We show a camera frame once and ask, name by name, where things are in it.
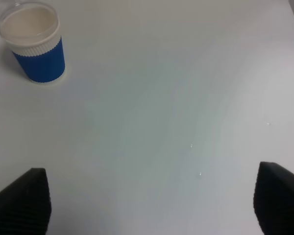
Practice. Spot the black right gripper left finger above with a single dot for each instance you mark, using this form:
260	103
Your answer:
25	205

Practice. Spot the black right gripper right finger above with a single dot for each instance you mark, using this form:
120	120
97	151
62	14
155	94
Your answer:
273	199

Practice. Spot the blue white paper cup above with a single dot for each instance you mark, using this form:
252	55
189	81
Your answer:
31	30

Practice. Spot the tall clear glass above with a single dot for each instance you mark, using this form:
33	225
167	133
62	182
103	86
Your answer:
9	6

